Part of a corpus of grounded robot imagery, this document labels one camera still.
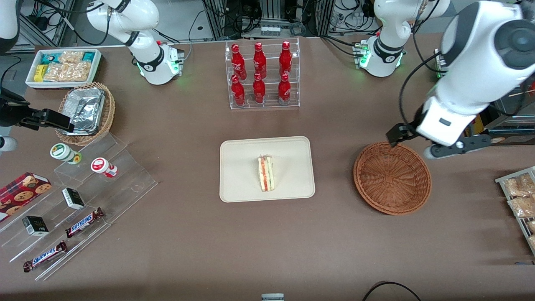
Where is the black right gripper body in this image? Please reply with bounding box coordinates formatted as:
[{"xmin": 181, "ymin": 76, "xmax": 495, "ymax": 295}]
[{"xmin": 0, "ymin": 87, "xmax": 31, "ymax": 127}]

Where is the triangular sandwich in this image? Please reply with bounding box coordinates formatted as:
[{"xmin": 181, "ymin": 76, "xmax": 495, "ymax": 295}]
[{"xmin": 257, "ymin": 155, "xmax": 276, "ymax": 193}]

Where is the silver foil tray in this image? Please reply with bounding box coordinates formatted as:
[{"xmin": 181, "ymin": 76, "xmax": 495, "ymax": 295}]
[{"xmin": 61, "ymin": 87, "xmax": 106, "ymax": 136}]

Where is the brown round wicker basket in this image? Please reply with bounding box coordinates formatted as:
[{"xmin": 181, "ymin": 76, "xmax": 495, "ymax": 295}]
[{"xmin": 353, "ymin": 141, "xmax": 432, "ymax": 216}]

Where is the light tan wicker basket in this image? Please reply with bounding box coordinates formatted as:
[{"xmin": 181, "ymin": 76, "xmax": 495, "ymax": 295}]
[{"xmin": 56, "ymin": 82, "xmax": 116, "ymax": 146}]

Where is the tray of wrapped snacks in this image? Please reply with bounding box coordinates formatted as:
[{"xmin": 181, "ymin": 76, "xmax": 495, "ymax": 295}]
[{"xmin": 495, "ymin": 166, "xmax": 535, "ymax": 256}]

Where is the beige plastic tray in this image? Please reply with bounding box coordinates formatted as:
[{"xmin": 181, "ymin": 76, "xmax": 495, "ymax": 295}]
[{"xmin": 219, "ymin": 136, "xmax": 316, "ymax": 203}]

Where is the green lid yogurt bottle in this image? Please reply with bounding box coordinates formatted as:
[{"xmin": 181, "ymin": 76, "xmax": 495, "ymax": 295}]
[{"xmin": 50, "ymin": 143, "xmax": 82, "ymax": 165}]

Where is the white plastic snack bin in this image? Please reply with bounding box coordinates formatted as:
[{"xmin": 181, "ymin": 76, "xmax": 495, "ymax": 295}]
[{"xmin": 25, "ymin": 48, "xmax": 102, "ymax": 89}]

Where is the clear rice cracker bag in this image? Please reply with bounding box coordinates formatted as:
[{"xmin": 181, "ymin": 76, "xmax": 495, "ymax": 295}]
[
  {"xmin": 58, "ymin": 51, "xmax": 84, "ymax": 64},
  {"xmin": 43, "ymin": 62, "xmax": 92, "ymax": 82}
]

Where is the red lid yogurt bottle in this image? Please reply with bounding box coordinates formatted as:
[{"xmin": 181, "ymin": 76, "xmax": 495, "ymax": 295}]
[{"xmin": 91, "ymin": 157, "xmax": 118, "ymax": 179}]

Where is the red cookie box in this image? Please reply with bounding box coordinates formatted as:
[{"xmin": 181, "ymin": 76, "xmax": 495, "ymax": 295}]
[{"xmin": 0, "ymin": 172, "xmax": 52, "ymax": 223}]

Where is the small black box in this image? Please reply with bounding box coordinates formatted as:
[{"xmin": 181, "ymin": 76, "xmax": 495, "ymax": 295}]
[
  {"xmin": 62, "ymin": 187, "xmax": 86, "ymax": 210},
  {"xmin": 22, "ymin": 215, "xmax": 50, "ymax": 237}
]

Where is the clear acrylic stepped display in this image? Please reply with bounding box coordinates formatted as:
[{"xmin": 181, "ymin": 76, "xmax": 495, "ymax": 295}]
[{"xmin": 0, "ymin": 133, "xmax": 158, "ymax": 281}]

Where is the snickers chocolate bar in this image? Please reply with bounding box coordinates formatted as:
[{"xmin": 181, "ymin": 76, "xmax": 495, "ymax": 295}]
[
  {"xmin": 65, "ymin": 207, "xmax": 105, "ymax": 239},
  {"xmin": 23, "ymin": 240, "xmax": 68, "ymax": 273}
]

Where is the red cola bottle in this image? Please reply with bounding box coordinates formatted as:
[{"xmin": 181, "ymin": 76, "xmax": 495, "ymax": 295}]
[
  {"xmin": 252, "ymin": 73, "xmax": 267, "ymax": 105},
  {"xmin": 278, "ymin": 73, "xmax": 292, "ymax": 105},
  {"xmin": 231, "ymin": 74, "xmax": 246, "ymax": 107},
  {"xmin": 279, "ymin": 41, "xmax": 293, "ymax": 77},
  {"xmin": 253, "ymin": 42, "xmax": 268, "ymax": 79},
  {"xmin": 231, "ymin": 44, "xmax": 247, "ymax": 80}
]

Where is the clear acrylic bottle rack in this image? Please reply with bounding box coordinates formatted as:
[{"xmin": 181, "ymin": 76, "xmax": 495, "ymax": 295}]
[{"xmin": 225, "ymin": 37, "xmax": 301, "ymax": 110}]

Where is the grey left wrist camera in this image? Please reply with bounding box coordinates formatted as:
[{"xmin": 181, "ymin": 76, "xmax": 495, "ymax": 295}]
[{"xmin": 424, "ymin": 134, "xmax": 492, "ymax": 161}]

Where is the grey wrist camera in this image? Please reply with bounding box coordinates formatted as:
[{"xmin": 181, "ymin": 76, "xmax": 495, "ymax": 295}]
[
  {"xmin": 424, "ymin": 134, "xmax": 492, "ymax": 161},
  {"xmin": 0, "ymin": 135, "xmax": 18, "ymax": 153}
]

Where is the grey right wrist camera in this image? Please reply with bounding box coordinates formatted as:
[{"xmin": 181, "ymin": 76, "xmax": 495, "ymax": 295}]
[{"xmin": 0, "ymin": 135, "xmax": 18, "ymax": 153}]

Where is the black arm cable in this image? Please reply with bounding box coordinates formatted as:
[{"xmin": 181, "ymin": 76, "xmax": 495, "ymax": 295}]
[{"xmin": 398, "ymin": 50, "xmax": 444, "ymax": 127}]

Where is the black floor cable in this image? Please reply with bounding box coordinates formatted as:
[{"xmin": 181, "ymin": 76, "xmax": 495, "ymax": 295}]
[{"xmin": 362, "ymin": 281, "xmax": 423, "ymax": 301}]

